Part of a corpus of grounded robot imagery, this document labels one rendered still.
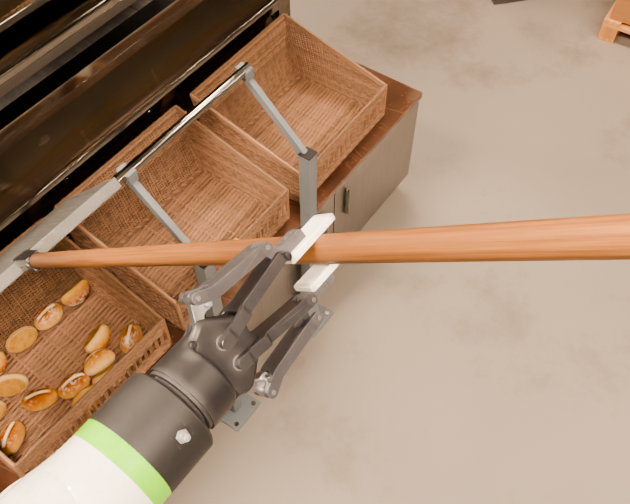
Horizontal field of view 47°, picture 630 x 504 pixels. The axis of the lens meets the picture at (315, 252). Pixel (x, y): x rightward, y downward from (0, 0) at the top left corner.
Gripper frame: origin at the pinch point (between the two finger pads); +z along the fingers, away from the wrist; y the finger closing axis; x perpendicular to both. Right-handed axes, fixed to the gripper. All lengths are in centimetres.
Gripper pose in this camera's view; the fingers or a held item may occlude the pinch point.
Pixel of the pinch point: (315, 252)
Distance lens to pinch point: 72.8
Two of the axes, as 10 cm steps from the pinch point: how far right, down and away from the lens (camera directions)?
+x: 6.2, -0.3, -7.9
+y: 5.2, 7.6, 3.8
